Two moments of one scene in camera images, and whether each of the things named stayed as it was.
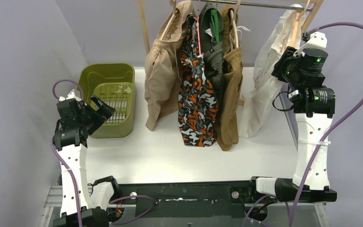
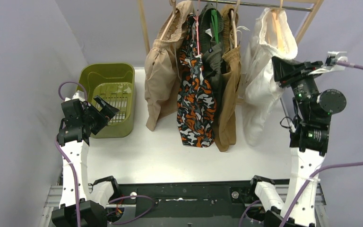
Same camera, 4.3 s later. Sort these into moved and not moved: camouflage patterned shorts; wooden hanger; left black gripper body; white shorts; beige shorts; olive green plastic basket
Moved: white shorts; wooden hanger
Not moved: left black gripper body; beige shorts; camouflage patterned shorts; olive green plastic basket
